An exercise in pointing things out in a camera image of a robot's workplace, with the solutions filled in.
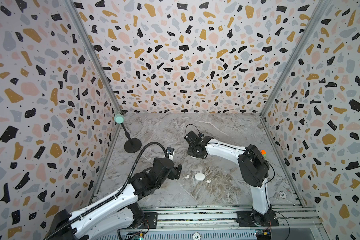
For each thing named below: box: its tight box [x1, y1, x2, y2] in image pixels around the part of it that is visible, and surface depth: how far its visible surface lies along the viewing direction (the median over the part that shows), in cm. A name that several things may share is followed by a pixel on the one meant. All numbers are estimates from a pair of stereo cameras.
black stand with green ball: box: [114, 113, 142, 154], surface depth 101 cm
